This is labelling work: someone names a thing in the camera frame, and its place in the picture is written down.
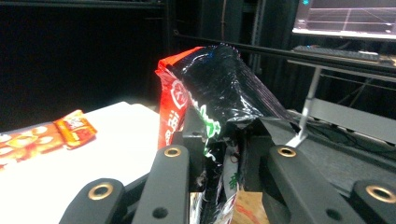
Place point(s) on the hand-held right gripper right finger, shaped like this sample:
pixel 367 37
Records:
pixel 277 132

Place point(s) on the red and black food packet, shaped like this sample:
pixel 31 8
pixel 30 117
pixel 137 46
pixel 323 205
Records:
pixel 218 84

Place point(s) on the orange snack packet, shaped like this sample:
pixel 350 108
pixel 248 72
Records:
pixel 37 140

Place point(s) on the gold brown food packet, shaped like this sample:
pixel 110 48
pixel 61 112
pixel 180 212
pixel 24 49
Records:
pixel 249 208

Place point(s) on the black metal bar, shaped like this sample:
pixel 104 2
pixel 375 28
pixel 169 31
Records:
pixel 280 53

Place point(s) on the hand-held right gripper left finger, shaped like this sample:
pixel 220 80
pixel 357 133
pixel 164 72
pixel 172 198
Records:
pixel 193 137

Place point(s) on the black keyboard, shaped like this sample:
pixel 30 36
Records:
pixel 336 52

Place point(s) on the computer monitor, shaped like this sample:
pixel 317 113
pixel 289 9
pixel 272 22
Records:
pixel 342 18

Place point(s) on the white metal desk frame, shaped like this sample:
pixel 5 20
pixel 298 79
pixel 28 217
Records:
pixel 351 118

